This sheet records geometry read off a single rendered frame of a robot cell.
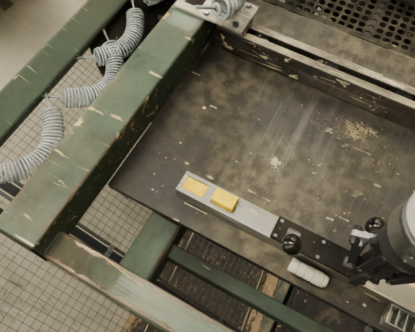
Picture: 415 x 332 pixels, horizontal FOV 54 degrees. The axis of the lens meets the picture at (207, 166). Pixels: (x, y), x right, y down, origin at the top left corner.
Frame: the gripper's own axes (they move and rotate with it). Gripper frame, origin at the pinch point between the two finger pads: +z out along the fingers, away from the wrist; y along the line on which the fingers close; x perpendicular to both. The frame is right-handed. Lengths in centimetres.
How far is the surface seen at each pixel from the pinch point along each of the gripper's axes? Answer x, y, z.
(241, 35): 45, -44, 8
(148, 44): 29, -61, 6
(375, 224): 9.1, -0.6, -0.2
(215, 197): 3.8, -29.2, 9.7
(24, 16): 247, -454, 356
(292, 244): -1.1, -12.0, -0.1
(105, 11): 57, -101, 36
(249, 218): 3.8, -21.3, 11.7
